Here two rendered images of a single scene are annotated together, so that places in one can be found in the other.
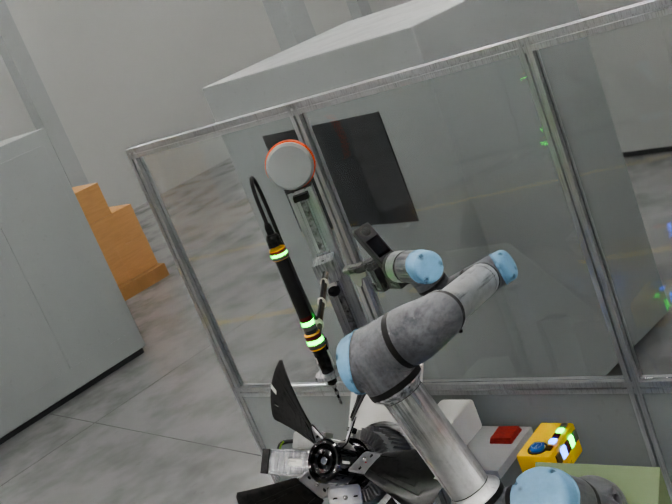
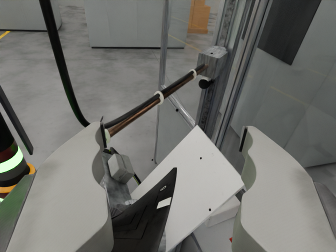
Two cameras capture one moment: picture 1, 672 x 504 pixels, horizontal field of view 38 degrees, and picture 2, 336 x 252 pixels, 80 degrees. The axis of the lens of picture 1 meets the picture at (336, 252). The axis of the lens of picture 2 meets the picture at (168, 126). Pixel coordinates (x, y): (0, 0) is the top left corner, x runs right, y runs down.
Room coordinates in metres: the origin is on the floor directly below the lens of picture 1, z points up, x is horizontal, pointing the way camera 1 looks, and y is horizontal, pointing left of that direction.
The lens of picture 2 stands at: (2.30, -0.08, 1.78)
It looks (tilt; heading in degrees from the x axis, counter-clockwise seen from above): 38 degrees down; 21
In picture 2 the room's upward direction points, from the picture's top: 6 degrees clockwise
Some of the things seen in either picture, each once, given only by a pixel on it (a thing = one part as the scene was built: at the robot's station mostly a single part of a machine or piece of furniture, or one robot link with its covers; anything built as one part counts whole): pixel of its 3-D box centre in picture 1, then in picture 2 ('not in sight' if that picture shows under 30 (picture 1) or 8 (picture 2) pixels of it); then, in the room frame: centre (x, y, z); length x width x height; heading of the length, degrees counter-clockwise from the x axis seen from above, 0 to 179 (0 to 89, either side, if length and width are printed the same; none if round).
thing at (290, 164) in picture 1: (290, 165); not in sight; (3.09, 0.03, 1.88); 0.17 x 0.15 x 0.16; 47
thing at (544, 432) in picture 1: (550, 455); not in sight; (2.34, -0.33, 1.02); 0.16 x 0.10 x 0.11; 137
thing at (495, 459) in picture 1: (468, 450); (215, 225); (2.85, -0.16, 0.84); 0.36 x 0.24 x 0.03; 47
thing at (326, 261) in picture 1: (327, 268); (212, 62); (2.99, 0.05, 1.55); 0.10 x 0.07 x 0.08; 172
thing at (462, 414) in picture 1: (446, 426); (214, 201); (2.93, -0.12, 0.91); 0.17 x 0.16 x 0.11; 137
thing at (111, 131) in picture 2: (322, 303); (160, 98); (2.68, 0.09, 1.54); 0.54 x 0.01 x 0.01; 172
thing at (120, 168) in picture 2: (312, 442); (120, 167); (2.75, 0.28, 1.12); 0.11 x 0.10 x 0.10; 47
